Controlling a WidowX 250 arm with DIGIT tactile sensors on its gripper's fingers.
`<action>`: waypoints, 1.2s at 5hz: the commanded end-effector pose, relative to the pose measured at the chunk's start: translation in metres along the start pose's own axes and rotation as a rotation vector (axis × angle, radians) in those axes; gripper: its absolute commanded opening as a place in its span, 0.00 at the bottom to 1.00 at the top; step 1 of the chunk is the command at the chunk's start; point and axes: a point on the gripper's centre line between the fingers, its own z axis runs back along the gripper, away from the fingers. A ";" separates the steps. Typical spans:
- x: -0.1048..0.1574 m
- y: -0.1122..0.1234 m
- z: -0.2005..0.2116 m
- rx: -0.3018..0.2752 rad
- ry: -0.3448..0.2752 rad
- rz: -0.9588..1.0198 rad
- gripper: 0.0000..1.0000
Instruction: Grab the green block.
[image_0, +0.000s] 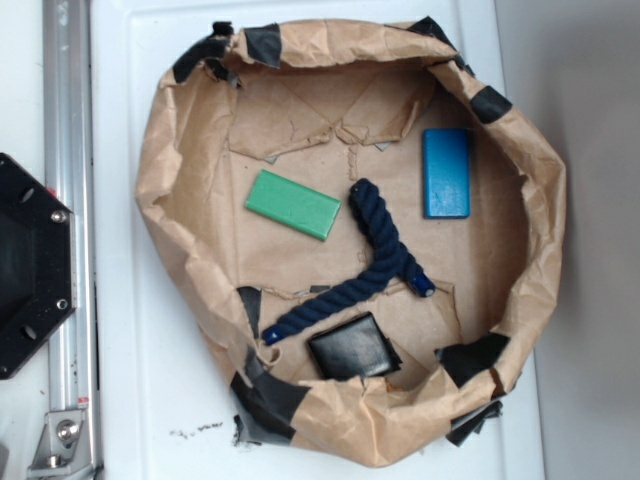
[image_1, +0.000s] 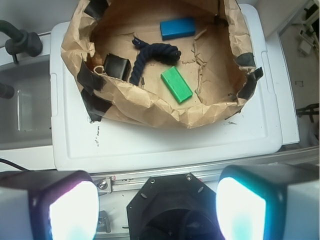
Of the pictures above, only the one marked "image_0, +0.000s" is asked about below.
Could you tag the green rectangular block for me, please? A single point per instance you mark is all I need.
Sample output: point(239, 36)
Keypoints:
point(293, 205)

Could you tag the black square block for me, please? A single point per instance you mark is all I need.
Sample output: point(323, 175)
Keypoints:
point(357, 347)

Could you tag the blue rectangular block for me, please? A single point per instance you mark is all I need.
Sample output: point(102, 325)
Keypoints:
point(447, 187)

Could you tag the brown paper bag tray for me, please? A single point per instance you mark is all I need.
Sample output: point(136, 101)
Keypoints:
point(326, 103)

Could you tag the aluminium extrusion rail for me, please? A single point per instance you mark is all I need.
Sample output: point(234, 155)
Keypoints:
point(73, 349)

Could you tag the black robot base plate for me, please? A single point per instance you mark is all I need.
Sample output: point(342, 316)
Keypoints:
point(37, 293)

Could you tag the metal corner bracket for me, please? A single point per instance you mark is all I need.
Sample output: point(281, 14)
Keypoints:
point(63, 448)

